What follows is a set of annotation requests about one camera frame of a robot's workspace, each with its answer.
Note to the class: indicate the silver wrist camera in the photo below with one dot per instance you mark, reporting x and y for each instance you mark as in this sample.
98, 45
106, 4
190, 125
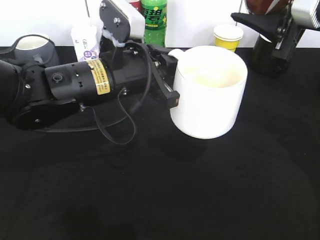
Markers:
121, 21
306, 13

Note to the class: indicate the yellow paper cup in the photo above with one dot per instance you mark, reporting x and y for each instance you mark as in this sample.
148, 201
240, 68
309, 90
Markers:
228, 36

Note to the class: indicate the grey ceramic mug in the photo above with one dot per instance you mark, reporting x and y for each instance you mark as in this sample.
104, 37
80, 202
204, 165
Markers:
37, 48

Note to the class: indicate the brown nescafe coffee bottle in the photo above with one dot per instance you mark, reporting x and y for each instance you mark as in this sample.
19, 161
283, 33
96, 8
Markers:
265, 7

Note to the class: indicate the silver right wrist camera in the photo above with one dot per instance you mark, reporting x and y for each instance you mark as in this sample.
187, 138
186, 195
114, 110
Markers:
306, 13

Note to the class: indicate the white ceramic mug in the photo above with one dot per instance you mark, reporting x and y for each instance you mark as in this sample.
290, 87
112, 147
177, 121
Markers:
211, 81

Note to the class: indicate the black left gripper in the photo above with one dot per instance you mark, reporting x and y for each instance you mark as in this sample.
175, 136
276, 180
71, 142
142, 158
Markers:
143, 68

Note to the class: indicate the black mug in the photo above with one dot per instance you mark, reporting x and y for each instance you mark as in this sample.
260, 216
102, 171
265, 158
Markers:
261, 60

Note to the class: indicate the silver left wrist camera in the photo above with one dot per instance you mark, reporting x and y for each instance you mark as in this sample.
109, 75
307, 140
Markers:
121, 21

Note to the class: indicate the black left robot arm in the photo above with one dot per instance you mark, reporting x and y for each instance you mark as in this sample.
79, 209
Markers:
33, 96

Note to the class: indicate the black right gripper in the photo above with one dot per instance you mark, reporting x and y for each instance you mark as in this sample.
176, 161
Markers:
274, 27

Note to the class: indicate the dark cola bottle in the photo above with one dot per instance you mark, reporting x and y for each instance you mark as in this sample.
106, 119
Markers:
136, 4

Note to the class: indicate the green sprite bottle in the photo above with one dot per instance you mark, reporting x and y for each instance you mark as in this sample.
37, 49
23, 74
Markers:
155, 15

